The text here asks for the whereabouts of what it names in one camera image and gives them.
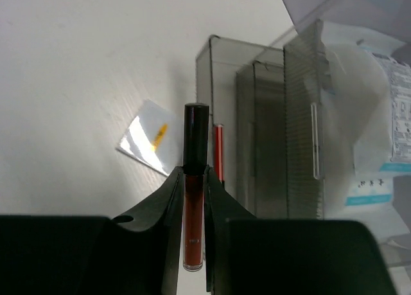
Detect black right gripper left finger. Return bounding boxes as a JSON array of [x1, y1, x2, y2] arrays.
[[1, 167, 183, 294]]

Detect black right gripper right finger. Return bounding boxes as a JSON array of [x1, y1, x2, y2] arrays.
[[204, 168, 396, 294]]

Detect clear acrylic makeup organizer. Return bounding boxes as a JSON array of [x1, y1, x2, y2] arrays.
[[195, 0, 411, 267]]

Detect white blue sachet packet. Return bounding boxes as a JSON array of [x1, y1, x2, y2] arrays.
[[320, 22, 410, 214]]

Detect white pad with yellow stick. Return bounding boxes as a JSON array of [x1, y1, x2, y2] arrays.
[[117, 100, 183, 177]]

